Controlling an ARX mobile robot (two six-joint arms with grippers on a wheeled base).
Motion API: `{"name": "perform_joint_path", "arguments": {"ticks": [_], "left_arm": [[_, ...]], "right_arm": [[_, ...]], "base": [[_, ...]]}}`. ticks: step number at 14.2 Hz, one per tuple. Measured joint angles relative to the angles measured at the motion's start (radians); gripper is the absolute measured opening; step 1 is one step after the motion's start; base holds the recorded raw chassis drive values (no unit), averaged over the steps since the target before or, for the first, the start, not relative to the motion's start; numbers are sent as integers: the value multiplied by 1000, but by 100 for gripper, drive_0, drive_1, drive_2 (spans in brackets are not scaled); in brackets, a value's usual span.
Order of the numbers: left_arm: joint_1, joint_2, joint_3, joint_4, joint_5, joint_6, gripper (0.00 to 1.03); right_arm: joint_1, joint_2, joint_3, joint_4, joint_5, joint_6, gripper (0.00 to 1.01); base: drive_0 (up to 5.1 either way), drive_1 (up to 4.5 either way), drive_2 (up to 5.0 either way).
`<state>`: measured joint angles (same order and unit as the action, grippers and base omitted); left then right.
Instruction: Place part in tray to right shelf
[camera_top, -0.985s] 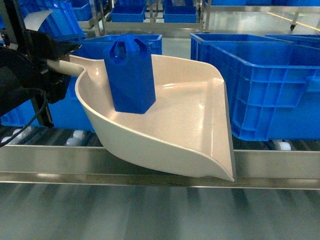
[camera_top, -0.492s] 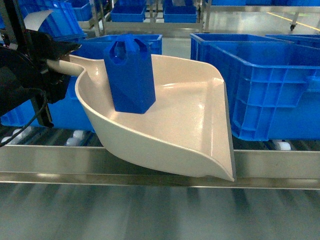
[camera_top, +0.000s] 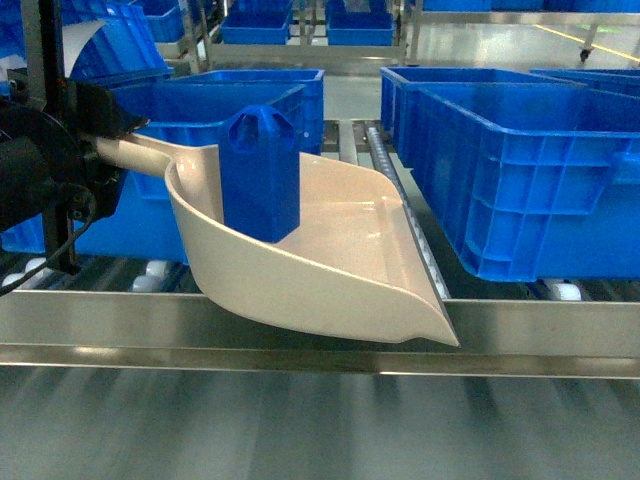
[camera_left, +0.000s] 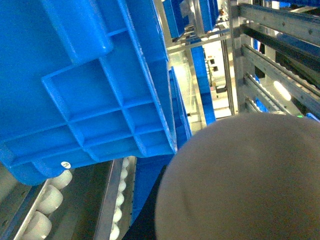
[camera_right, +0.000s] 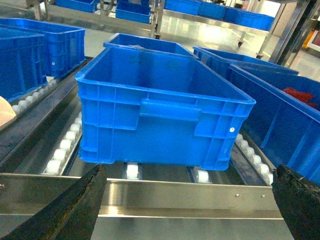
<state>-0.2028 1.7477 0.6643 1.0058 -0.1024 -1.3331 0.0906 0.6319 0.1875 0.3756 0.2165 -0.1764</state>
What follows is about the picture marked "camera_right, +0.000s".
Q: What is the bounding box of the steel background shelf cart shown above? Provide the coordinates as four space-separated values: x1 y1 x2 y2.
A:
22 0 317 59

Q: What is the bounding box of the blue left front crate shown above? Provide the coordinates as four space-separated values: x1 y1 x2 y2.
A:
0 26 47 102

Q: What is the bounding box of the beige plastic dustpan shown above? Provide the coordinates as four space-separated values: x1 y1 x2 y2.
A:
0 96 17 131

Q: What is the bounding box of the blue rear centre crate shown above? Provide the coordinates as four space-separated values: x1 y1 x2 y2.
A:
103 33 199 60

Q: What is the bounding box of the blue right rear crate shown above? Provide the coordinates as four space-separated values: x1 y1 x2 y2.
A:
192 46 299 79

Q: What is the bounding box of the blue front centre crate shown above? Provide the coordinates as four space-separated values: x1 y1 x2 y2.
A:
75 46 256 171

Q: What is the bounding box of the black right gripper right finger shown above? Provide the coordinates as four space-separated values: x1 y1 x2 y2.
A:
271 164 320 240

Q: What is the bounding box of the blue crate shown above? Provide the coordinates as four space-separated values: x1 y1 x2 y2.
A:
75 46 256 171
0 26 47 102
192 46 299 79
229 64 320 184
0 18 86 78
103 33 199 60

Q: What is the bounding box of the steel roller shelf rack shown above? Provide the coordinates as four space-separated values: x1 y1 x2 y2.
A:
0 59 292 240

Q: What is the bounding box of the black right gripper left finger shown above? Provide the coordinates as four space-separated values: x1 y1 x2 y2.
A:
1 164 107 240

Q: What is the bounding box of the blue right front crate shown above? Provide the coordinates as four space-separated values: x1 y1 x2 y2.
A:
229 64 320 184

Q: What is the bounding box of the blue left rear crate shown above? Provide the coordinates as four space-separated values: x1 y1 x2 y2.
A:
0 18 86 78

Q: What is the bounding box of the red item in crate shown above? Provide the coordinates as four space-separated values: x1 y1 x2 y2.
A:
283 87 320 109

